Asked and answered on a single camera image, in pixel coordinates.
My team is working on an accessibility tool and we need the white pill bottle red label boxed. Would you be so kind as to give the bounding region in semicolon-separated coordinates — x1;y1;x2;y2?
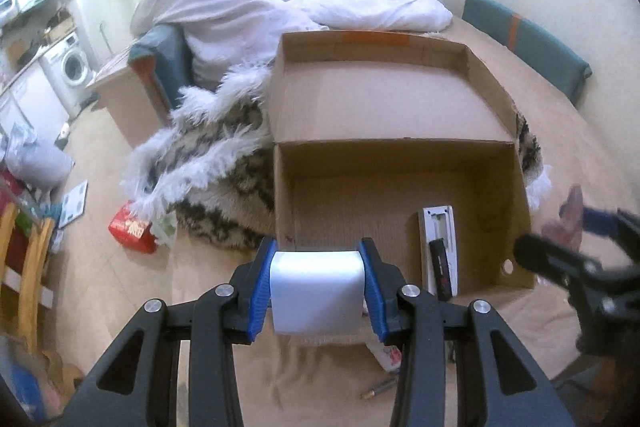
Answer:
366;340;402;373

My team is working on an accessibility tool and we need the green cushion orange stripe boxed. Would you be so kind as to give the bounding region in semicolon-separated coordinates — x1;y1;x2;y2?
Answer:
462;0;592;106

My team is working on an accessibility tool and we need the gold black AA battery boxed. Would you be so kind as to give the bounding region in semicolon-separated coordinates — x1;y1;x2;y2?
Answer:
360;375;398;400

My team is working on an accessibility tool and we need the open cardboard box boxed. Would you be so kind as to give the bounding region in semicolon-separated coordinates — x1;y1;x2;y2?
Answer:
265;30;535;296

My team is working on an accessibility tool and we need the white washing machine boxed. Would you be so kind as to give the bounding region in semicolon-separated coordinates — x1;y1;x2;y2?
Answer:
39;31;96;119

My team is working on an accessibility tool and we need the person right hand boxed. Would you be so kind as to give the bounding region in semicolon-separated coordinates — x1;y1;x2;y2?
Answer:
577;358;639;426

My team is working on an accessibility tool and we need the bathroom scale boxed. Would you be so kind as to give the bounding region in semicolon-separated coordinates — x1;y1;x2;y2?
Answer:
58;180;88;229

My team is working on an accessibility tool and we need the grey laundry bag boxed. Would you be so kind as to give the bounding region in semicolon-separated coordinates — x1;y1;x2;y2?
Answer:
4;124;75;192

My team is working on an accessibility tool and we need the black lighter red print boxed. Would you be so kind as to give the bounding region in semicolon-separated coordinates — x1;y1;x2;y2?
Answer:
428;239;452;301

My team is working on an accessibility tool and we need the yellow wooden chair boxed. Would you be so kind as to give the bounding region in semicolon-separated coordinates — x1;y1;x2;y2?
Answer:
1;202;54;355

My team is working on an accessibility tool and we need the white kitchen cabinet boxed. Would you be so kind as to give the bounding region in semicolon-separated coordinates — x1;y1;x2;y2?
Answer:
1;62;70;143

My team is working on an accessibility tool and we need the beige bedside cabinet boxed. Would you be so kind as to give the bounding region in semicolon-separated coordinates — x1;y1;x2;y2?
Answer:
89;52;170;147

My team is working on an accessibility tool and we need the white rectangular remote holder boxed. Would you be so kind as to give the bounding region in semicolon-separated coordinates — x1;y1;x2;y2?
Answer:
418;205;459;300

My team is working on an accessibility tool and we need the white earbuds case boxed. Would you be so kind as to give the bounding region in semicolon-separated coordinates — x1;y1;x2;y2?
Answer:
269;251;364;336

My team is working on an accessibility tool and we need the white duvet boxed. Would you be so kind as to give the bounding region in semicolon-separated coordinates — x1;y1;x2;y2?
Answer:
130;0;452;89

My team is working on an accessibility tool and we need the furry black white blanket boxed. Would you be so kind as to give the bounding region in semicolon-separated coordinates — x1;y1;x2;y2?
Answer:
119;63;554;253

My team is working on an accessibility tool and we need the white plastic bag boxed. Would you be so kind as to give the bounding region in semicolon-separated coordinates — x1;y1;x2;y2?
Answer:
150;211;178;248

